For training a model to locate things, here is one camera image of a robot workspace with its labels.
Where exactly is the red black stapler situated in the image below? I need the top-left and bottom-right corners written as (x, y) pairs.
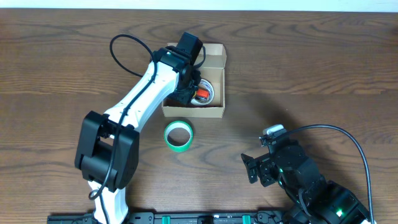
top-left (195, 88), bottom-right (210, 101)

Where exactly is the white tape roll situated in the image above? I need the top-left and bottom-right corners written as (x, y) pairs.
top-left (191, 78), bottom-right (215, 106)

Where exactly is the green tape roll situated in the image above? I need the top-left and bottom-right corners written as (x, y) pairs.
top-left (164, 121), bottom-right (193, 152)

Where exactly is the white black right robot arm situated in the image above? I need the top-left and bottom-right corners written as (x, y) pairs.
top-left (241, 144), bottom-right (371, 223)

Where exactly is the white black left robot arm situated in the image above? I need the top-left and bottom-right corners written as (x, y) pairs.
top-left (75, 32), bottom-right (205, 223)

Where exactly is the open cardboard box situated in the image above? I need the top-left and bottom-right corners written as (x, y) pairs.
top-left (161, 44), bottom-right (227, 118)

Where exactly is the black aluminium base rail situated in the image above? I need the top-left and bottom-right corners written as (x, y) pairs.
top-left (47, 210), bottom-right (286, 224)

